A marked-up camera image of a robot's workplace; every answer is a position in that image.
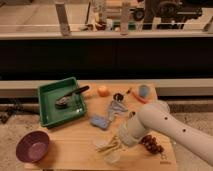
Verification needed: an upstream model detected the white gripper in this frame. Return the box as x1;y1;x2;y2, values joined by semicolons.
93;116;147;164

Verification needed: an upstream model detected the yellow banana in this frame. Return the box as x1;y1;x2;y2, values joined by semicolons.
97;135;122;155

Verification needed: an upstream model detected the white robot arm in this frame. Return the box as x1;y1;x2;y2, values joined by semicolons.
97;100;213;166

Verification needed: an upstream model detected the white paper cup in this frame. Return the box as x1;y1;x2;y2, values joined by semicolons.
103;149;121;164

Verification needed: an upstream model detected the blue cup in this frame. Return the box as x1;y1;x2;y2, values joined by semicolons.
139;85;150;98

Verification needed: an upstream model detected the wooden board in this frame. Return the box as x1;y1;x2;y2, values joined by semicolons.
24;82;177;171

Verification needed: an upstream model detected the grey blue cloth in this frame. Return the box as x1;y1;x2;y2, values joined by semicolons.
108;100;128;121

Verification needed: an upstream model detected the bunch of dark grapes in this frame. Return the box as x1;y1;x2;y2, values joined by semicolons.
140;135;164;154

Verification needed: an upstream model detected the small dark round object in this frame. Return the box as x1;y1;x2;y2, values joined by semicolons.
113;93;124;102

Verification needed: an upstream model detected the orange fruit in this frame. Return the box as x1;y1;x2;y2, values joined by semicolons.
97;86;110;97

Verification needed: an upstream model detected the orange carrot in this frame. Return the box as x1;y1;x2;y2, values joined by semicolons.
131;89;148;104

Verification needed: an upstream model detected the green plastic tray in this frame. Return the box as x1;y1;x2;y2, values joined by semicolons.
38;77;89;129

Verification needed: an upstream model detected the purple bowl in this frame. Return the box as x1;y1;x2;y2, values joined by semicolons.
16;131;50;163

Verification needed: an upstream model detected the black handled metal spoon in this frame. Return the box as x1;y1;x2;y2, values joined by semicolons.
55;86;89;108

